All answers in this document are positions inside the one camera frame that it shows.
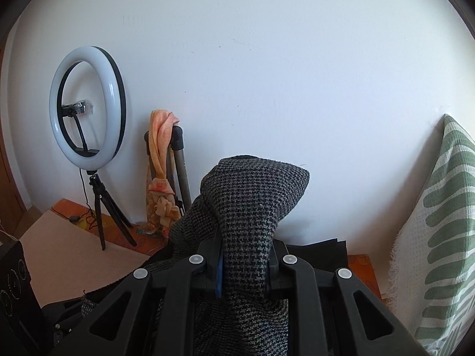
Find dark grey tweed shorts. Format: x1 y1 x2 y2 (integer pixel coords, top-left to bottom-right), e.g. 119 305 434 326
143 155 310 355

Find green striped white pillow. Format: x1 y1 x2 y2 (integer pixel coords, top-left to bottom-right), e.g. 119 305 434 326
388 115 474 355

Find pink bed blanket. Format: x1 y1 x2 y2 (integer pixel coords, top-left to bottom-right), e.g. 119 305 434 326
20 211 148 306

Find black folded garment yellow print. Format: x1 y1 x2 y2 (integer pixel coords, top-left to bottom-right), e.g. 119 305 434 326
286 239 348 272

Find orange floral scarf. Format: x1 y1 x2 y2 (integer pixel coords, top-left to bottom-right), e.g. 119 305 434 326
142 109 181 241

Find folded tripod with grey legs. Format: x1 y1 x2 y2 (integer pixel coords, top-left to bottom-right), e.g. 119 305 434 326
166 125 191 215

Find black ring light cable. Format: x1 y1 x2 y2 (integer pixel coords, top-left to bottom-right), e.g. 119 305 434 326
67 167 98 233

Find white ring light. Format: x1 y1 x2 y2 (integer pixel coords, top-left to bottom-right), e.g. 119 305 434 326
49 46 126 173

